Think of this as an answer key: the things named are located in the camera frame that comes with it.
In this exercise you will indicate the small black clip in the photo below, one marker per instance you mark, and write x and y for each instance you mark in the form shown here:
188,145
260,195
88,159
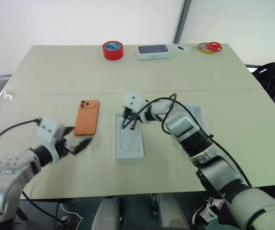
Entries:
180,48

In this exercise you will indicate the white phone box lid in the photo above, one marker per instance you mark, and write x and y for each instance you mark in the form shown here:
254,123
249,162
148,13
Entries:
196,111

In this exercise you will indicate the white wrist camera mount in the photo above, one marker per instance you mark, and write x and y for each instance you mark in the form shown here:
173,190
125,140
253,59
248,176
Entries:
49,129
132,101

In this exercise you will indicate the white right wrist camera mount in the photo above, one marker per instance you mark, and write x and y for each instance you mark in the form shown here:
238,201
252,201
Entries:
132,101

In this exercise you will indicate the red tape roll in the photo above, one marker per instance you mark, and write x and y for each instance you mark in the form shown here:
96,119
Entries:
112,55

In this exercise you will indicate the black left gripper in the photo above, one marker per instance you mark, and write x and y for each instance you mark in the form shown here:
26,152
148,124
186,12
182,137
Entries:
64,148

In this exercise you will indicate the black and white sneaker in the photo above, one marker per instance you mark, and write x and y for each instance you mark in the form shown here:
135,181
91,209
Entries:
205,212

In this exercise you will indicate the black backpack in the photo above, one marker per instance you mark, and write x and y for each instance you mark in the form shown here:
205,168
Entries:
274,74

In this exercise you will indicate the orange smartphone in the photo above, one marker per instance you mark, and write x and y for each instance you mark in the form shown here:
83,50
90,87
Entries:
87,117

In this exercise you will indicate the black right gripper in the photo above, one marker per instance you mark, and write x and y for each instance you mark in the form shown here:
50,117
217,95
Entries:
130,113

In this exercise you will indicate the closed white phone box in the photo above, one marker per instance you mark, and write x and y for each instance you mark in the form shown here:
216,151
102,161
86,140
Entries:
154,56

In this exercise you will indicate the grey metal pole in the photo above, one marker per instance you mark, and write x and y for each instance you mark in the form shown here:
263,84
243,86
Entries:
183,21

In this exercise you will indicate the grey rounded robot leg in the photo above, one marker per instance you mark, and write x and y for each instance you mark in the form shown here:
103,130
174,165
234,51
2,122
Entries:
106,213
171,213

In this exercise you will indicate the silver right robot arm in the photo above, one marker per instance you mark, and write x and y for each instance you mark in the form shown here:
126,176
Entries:
183,124

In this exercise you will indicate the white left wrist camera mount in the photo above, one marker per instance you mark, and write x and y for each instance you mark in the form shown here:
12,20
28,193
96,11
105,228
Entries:
49,129

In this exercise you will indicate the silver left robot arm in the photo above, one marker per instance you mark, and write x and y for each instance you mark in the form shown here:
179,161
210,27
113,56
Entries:
13,165

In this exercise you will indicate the white phone box base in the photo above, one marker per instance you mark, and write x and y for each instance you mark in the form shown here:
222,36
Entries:
129,146

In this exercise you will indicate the yellow tape roll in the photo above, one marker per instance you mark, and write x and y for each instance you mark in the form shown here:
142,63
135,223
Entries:
201,49

